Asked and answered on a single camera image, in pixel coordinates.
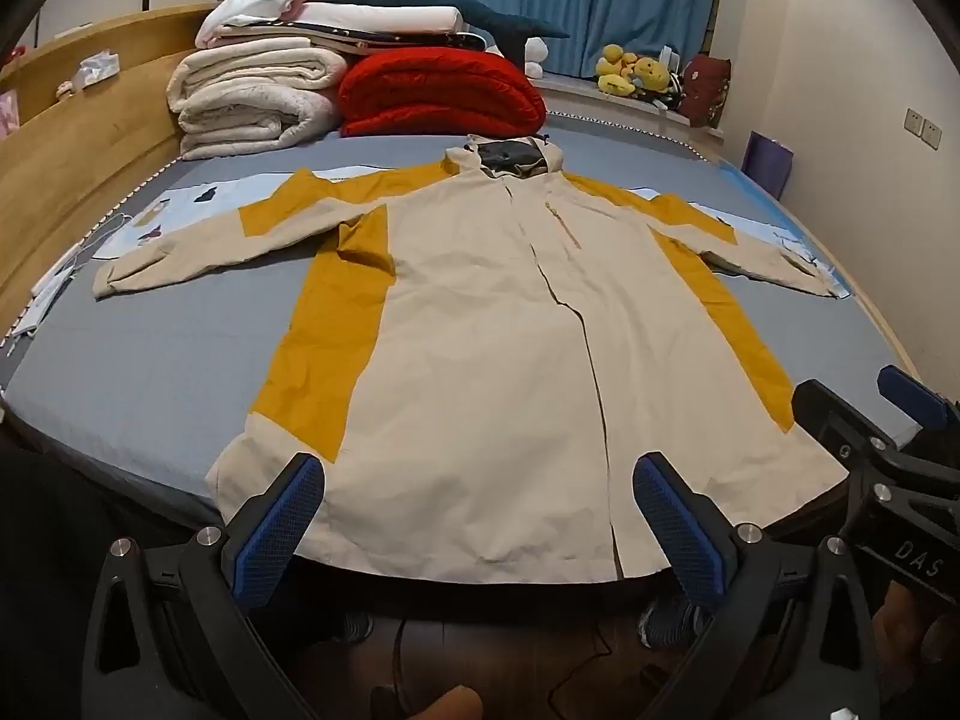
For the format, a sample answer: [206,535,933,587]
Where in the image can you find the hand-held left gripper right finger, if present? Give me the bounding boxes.
[632,451,880,720]

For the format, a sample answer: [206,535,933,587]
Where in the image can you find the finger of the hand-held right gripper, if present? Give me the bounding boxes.
[876,364,960,458]
[791,378,912,475]

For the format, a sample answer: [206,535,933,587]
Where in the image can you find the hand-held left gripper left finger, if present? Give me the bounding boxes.
[79,452,327,720]

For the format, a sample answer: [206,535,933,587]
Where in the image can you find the beige and yellow jacket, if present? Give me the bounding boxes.
[91,133,850,584]

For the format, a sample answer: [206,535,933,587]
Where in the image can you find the person's right hand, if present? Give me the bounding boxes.
[870,583,960,702]

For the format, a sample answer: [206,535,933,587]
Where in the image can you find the person's right shoe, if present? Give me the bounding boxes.
[637,591,712,652]

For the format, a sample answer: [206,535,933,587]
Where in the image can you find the grey bed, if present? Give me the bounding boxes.
[0,114,927,541]

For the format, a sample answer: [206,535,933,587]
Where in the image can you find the purple bag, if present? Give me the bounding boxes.
[741,131,794,200]

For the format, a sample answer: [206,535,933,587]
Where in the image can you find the light blue printed cloth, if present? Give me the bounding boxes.
[11,165,856,338]

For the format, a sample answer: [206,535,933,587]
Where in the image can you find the yellow plush toy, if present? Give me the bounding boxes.
[634,56,674,100]
[596,43,640,96]

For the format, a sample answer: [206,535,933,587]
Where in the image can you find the grey window sill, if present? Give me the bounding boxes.
[536,69,722,147]

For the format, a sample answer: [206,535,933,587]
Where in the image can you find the wooden headboard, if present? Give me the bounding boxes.
[0,4,220,332]

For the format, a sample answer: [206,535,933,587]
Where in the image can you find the cream folded fleece blanket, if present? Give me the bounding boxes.
[169,36,353,161]

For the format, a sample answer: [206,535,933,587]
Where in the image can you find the red folded quilt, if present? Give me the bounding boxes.
[337,46,547,139]

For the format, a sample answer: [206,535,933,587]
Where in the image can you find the white folded sheet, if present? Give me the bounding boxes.
[289,3,466,40]

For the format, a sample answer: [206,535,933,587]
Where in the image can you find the white and pink folded cloth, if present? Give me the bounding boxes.
[196,0,325,46]

